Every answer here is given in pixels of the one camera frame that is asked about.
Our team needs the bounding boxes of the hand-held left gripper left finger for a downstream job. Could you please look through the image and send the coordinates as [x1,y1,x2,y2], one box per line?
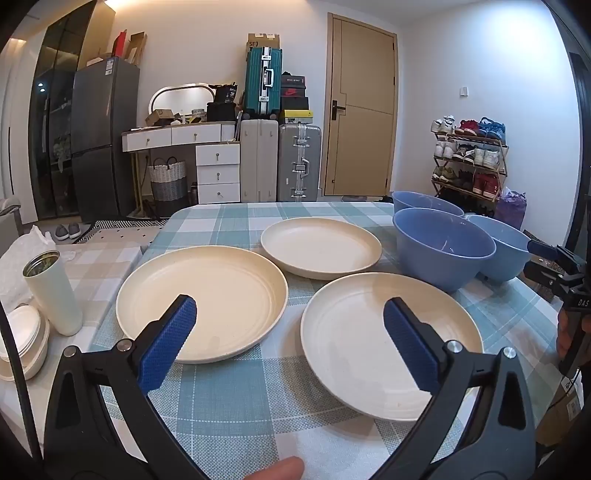
[44,294,208,480]

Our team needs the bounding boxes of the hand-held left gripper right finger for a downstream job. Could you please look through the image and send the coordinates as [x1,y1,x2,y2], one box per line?
[374,296,540,480]

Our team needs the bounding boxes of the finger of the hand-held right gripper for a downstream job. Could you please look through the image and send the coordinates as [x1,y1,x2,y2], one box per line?
[527,239,577,278]

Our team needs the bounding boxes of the blue bowl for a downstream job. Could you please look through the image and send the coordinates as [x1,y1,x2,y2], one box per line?
[464,215,534,284]
[393,208,497,292]
[392,191,465,219]

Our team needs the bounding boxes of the cream plate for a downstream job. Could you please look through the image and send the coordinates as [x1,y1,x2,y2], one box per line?
[115,246,289,365]
[261,218,383,280]
[301,272,484,422]

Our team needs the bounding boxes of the person's right hand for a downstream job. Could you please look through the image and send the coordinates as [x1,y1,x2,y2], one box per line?
[555,310,570,361]

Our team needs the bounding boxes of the person's left hand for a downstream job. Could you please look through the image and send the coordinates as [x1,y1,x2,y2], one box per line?
[242,456,305,480]

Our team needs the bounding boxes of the purple bag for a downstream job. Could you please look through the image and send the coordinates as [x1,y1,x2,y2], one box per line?
[495,187,528,232]

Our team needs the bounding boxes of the beige checked cloth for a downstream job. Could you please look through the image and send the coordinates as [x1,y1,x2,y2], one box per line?
[0,237,144,462]

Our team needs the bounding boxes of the shoe rack with shoes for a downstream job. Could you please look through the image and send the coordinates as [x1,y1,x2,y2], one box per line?
[430,115,509,199]

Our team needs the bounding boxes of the white thermos cup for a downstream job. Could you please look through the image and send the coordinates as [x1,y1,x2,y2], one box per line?
[23,250,84,336]

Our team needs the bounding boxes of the gold metal shoe rack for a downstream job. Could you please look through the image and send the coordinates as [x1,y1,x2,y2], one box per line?
[431,131,509,204]

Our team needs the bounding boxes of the stack of white dishes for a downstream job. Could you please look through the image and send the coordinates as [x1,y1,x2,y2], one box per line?
[0,305,51,381]

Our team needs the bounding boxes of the woven laundry basket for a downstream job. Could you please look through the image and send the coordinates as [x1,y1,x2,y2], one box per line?
[148,157,188,217]

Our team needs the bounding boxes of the white plastic bag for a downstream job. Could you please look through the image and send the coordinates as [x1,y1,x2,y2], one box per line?
[0,225,56,315]

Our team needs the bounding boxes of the white vanity desk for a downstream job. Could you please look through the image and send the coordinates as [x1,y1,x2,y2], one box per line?
[121,121,242,204]

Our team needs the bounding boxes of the beige suitcase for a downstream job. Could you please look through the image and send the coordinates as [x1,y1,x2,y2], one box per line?
[239,117,280,203]

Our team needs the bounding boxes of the grey sofa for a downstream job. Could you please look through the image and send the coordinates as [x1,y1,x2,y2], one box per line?
[0,198,24,245]

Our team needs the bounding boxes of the tan wooden door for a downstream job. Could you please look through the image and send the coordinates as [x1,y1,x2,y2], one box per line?
[323,13,399,197]

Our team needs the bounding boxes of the silver suitcase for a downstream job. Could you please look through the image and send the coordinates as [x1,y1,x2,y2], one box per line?
[277,124,322,202]

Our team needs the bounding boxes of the dark grey fridge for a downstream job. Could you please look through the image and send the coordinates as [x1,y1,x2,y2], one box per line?
[70,58,140,222]

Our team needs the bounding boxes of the dark glass cabinet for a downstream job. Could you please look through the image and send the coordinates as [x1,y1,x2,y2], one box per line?
[28,0,100,220]

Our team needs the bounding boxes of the black bag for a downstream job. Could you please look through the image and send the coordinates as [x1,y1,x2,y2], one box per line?
[206,102,237,123]

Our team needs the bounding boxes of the oval vanity mirror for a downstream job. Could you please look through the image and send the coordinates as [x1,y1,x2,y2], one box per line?
[148,83,214,121]

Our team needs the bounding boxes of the teal suitcase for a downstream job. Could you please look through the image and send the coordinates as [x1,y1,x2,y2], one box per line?
[244,47,283,116]

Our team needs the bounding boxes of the open cardboard box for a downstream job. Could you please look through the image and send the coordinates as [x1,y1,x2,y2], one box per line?
[127,32,148,68]

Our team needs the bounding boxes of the flat cardboard box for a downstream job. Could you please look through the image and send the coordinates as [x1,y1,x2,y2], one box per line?
[246,32,281,51]

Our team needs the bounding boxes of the black cable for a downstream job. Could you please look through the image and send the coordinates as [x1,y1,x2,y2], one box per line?
[0,295,44,462]

